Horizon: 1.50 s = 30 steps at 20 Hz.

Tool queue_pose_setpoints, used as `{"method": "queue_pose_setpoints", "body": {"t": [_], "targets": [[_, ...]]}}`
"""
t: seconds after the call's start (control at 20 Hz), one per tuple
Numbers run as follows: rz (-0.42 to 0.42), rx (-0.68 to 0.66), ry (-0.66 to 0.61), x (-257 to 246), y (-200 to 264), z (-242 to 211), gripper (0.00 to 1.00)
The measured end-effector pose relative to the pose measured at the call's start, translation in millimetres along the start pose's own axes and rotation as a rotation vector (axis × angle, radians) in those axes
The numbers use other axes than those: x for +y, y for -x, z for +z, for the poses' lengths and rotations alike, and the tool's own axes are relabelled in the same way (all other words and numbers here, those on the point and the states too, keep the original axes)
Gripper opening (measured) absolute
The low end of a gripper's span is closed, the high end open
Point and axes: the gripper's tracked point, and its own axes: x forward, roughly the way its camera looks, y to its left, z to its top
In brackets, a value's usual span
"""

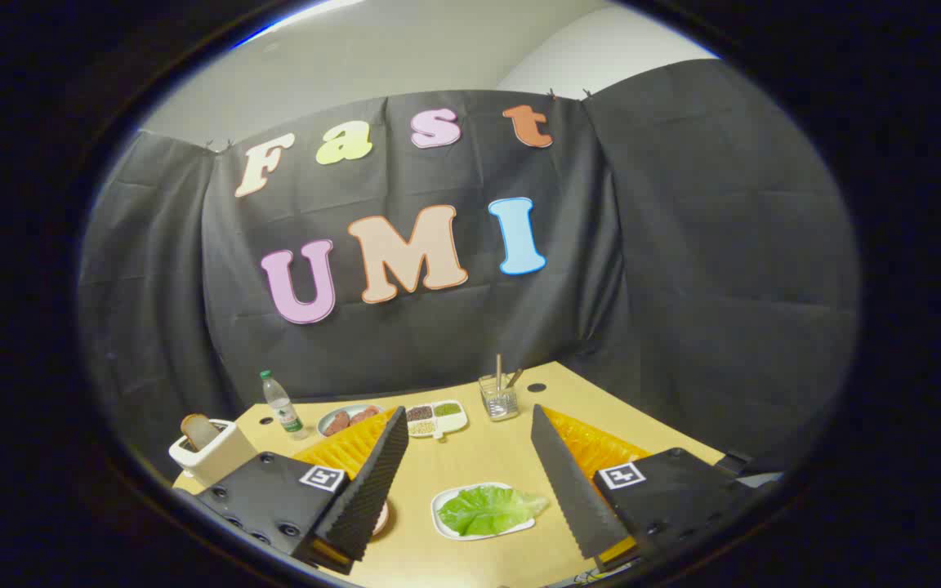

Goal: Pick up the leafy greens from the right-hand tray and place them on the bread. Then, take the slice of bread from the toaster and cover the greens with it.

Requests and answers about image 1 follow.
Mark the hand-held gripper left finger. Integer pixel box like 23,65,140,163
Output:
191,406,410,577

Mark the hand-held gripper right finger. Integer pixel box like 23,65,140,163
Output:
529,403,782,572

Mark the green lettuce leaf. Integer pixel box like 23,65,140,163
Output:
438,484,551,537

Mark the toasted bread slice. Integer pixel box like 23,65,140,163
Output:
181,413,222,452

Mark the white square plate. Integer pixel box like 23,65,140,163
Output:
431,482,537,541

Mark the light blue plate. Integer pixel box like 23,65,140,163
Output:
317,404,386,438

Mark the white divided dish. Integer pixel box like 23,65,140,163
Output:
405,399,469,440

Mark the clear glass utensil holder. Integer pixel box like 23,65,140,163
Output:
479,373,520,421

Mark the clear plastic water bottle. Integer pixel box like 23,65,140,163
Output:
260,370,310,440

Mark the cream white toaster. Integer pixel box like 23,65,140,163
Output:
168,419,259,488

